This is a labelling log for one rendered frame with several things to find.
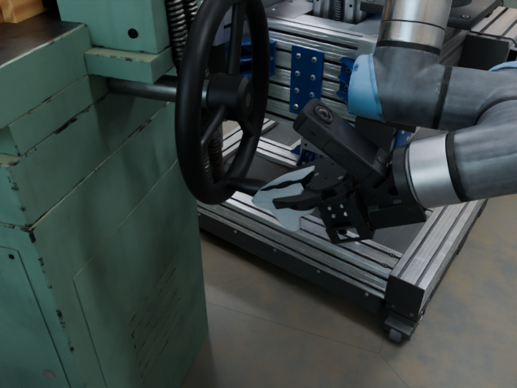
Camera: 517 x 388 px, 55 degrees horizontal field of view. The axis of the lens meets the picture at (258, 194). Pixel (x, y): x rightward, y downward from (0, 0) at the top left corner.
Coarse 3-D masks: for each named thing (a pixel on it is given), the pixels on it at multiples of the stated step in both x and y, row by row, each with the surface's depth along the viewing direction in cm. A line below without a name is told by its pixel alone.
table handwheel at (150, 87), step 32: (224, 0) 55; (256, 0) 64; (192, 32) 52; (256, 32) 70; (192, 64) 52; (256, 64) 75; (160, 96) 67; (192, 96) 52; (224, 96) 63; (256, 96) 77; (192, 128) 53; (256, 128) 77; (192, 160) 55; (192, 192) 60; (224, 192) 66
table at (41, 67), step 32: (0, 32) 59; (32, 32) 59; (64, 32) 59; (0, 64) 51; (32, 64) 54; (64, 64) 59; (96, 64) 63; (128, 64) 61; (160, 64) 62; (0, 96) 51; (32, 96) 55; (0, 128) 52
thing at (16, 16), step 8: (0, 0) 61; (8, 0) 60; (16, 0) 61; (24, 0) 62; (32, 0) 64; (40, 0) 65; (8, 8) 61; (16, 8) 61; (24, 8) 63; (32, 8) 64; (40, 8) 65; (48, 8) 67; (8, 16) 62; (16, 16) 62; (24, 16) 63; (32, 16) 64
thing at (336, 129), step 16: (304, 112) 53; (320, 112) 53; (304, 128) 53; (320, 128) 53; (336, 128) 54; (352, 128) 56; (320, 144) 54; (336, 144) 53; (352, 144) 54; (368, 144) 55; (336, 160) 54; (352, 160) 53; (368, 160) 53; (384, 160) 55; (368, 176) 54
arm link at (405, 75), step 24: (408, 0) 55; (432, 0) 54; (384, 24) 57; (408, 24) 55; (432, 24) 55; (384, 48) 57; (408, 48) 55; (432, 48) 56; (360, 72) 58; (384, 72) 57; (408, 72) 56; (432, 72) 56; (360, 96) 58; (384, 96) 57; (408, 96) 56; (432, 96) 55; (384, 120) 59; (408, 120) 58; (432, 120) 57
